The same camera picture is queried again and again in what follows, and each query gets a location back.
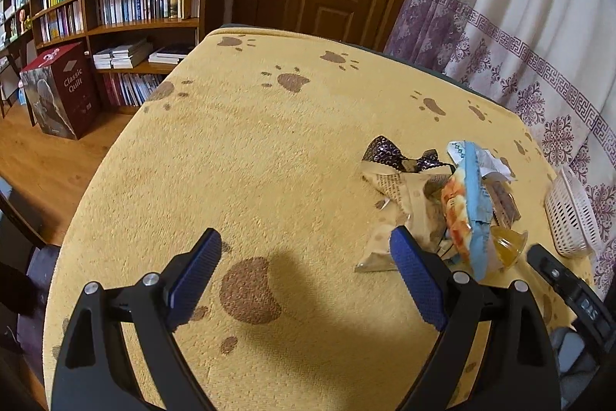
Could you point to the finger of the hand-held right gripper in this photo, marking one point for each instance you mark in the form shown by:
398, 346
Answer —
551, 269

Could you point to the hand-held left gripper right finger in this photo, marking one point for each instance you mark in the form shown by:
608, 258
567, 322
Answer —
418, 281

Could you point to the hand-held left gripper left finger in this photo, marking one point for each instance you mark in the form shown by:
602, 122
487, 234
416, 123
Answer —
192, 281

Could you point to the orange jelly cup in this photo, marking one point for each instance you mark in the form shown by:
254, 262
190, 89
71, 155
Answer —
507, 247

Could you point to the white plastic basket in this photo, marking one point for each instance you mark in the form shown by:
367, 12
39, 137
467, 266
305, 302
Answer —
570, 218

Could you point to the brown chocolate bar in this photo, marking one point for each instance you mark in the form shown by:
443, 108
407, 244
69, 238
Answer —
505, 204

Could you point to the beige newsprint snack packet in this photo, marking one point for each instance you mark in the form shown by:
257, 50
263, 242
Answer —
404, 194

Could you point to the blue orange snack packet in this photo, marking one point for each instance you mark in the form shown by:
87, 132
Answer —
476, 209

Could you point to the white green snack wrapper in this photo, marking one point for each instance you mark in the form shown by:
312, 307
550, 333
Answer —
495, 165

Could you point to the grey clothing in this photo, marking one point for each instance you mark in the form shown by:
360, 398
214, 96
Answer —
572, 351

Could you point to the yellow paw print blanket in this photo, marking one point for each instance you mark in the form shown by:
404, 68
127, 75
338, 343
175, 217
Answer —
264, 151

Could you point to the dark wooden chair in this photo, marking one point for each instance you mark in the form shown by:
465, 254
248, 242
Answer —
24, 257

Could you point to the row of red spined books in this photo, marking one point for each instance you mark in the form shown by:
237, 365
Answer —
130, 88

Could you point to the stack of lying dark books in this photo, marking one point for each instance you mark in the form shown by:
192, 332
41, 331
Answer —
171, 53

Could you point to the dark red quilt box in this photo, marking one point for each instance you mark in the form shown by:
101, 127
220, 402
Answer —
72, 79

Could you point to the stack of lying white books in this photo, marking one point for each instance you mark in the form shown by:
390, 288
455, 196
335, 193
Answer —
122, 54

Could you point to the wooden bookshelf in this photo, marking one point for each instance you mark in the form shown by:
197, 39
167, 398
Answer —
144, 28

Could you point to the white purple patterned curtain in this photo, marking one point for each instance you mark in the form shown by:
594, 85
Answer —
529, 6

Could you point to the row of blue spined books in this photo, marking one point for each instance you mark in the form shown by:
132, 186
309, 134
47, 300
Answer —
144, 1

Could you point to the row of pale spined books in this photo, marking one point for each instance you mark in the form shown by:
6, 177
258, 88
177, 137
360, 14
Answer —
62, 23

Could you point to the wooden display shelf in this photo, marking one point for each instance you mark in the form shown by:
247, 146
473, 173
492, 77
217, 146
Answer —
14, 14

